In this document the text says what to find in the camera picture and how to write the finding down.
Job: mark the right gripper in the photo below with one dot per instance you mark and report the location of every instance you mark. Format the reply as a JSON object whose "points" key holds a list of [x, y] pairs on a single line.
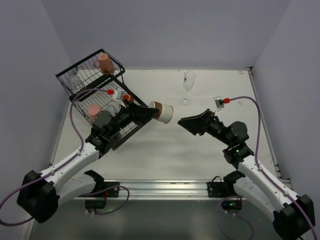
{"points": [[207, 122]]}

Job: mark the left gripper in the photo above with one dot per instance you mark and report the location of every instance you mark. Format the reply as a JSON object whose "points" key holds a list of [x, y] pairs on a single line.
{"points": [[131, 113]]}

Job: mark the white and brown tumbler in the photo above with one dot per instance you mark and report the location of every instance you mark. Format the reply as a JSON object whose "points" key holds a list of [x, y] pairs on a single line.
{"points": [[165, 113]]}

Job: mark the clear champagne flute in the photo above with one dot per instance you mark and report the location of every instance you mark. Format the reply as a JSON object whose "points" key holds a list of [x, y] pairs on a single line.
{"points": [[188, 83]]}

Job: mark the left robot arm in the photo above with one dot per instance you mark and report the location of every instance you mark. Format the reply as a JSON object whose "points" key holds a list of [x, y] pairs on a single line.
{"points": [[42, 193]]}

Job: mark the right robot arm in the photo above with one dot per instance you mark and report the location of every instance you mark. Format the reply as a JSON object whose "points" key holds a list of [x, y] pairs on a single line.
{"points": [[291, 214]]}

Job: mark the clear glass on upper rack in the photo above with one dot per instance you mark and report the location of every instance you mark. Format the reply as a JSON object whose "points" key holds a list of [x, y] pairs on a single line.
{"points": [[77, 84]]}

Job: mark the orange ceramic cup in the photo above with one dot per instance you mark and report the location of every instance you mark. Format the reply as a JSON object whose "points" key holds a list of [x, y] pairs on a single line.
{"points": [[128, 97]]}

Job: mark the pink plastic cup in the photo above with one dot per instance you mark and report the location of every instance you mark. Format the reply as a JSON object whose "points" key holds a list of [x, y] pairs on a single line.
{"points": [[93, 111]]}

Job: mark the pink ceramic mug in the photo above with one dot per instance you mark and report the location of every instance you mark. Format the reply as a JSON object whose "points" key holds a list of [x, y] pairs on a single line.
{"points": [[104, 63]]}

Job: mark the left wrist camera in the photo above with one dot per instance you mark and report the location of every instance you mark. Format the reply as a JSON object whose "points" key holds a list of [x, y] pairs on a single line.
{"points": [[118, 96]]}

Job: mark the black wire dish rack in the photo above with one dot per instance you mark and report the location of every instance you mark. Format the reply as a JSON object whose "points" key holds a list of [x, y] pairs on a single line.
{"points": [[94, 78]]}

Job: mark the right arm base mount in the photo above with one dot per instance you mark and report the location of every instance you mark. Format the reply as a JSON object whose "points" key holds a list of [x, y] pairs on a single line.
{"points": [[224, 187]]}

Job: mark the aluminium mounting rail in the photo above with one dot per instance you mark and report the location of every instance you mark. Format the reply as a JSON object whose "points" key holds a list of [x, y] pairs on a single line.
{"points": [[174, 190]]}

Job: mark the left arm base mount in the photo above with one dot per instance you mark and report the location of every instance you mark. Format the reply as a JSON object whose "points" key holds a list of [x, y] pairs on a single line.
{"points": [[103, 190]]}

